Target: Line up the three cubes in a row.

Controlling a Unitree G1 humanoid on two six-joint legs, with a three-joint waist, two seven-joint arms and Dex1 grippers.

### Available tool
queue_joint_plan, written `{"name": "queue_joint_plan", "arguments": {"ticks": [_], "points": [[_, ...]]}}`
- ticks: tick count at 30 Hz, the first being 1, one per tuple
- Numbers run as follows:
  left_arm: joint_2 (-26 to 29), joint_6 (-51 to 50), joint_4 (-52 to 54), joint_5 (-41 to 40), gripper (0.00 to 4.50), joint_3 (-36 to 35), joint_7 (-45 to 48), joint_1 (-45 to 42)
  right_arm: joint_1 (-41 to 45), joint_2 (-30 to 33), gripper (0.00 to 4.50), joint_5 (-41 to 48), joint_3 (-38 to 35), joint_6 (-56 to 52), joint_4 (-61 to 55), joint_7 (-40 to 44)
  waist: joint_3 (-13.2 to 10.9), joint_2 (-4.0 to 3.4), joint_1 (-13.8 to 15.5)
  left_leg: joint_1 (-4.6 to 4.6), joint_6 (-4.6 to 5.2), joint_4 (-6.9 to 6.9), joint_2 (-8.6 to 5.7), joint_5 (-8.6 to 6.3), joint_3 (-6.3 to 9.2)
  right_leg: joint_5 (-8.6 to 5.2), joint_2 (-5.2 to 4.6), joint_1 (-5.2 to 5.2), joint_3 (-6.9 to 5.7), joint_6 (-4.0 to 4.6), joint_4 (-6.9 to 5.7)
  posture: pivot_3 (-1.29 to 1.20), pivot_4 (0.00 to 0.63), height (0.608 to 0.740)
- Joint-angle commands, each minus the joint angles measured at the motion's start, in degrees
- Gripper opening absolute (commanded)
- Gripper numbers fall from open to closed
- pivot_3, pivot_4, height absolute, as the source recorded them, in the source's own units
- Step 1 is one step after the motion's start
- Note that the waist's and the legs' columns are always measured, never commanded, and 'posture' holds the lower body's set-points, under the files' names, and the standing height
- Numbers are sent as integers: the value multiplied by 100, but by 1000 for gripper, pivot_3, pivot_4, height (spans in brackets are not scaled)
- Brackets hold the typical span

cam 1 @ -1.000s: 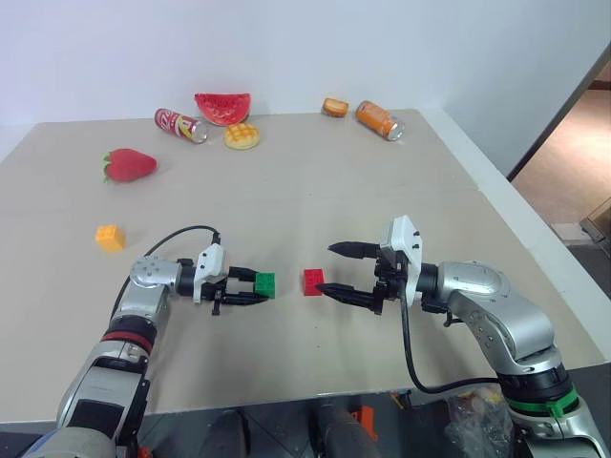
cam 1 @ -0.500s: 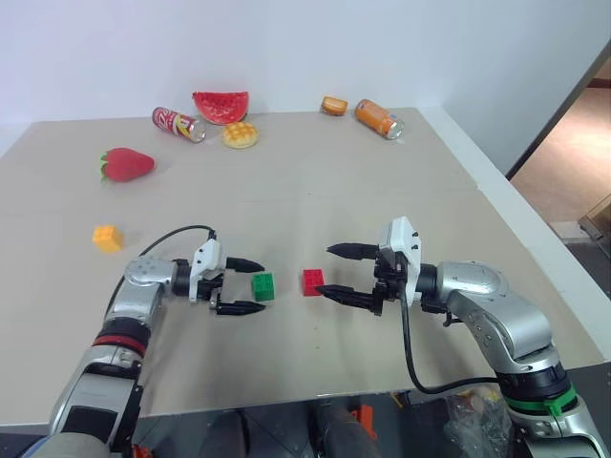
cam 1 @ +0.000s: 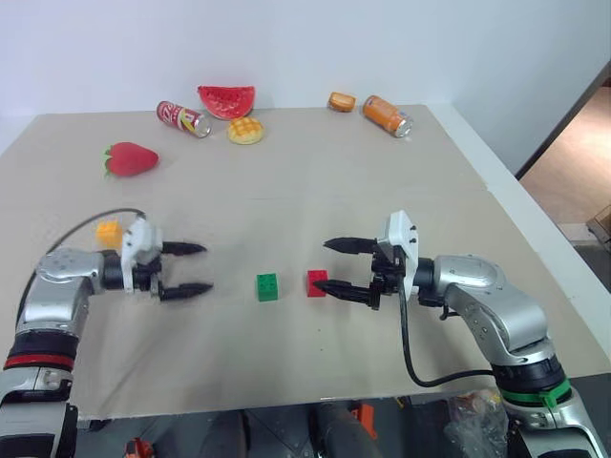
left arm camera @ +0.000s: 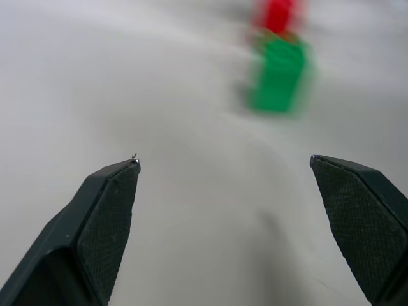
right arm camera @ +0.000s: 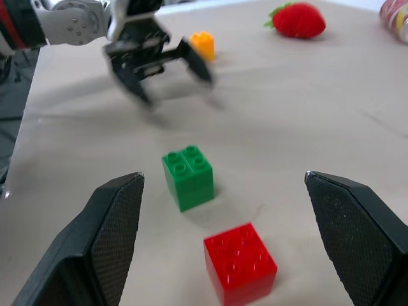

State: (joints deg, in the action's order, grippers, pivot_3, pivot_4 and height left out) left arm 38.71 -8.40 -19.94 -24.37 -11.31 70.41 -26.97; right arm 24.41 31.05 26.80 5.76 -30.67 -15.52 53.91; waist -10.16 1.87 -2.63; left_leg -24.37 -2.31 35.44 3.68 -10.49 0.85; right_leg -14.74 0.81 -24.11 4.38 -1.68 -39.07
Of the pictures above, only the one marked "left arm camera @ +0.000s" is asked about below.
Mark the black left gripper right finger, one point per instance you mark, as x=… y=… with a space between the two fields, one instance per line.
x=366 y=223

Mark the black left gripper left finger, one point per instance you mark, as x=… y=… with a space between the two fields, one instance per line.
x=95 y=229

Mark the green cube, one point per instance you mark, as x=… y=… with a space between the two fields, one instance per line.
x=277 y=79

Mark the red cube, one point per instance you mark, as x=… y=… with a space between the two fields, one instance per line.
x=279 y=14

